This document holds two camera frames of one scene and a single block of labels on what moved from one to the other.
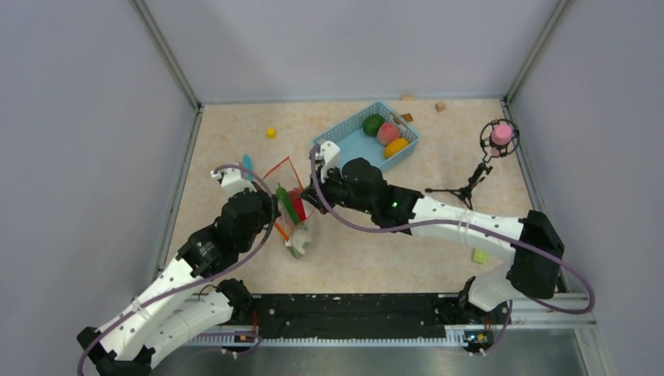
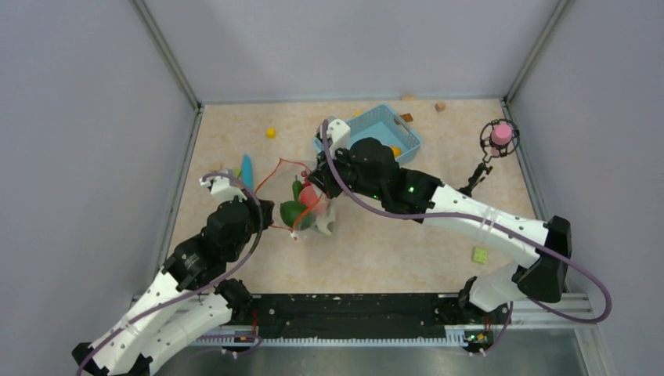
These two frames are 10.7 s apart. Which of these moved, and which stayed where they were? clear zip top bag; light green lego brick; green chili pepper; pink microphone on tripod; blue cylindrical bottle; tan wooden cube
Moved: clear zip top bag; green chili pepper
Stayed: light green lego brick; pink microphone on tripod; tan wooden cube; blue cylindrical bottle
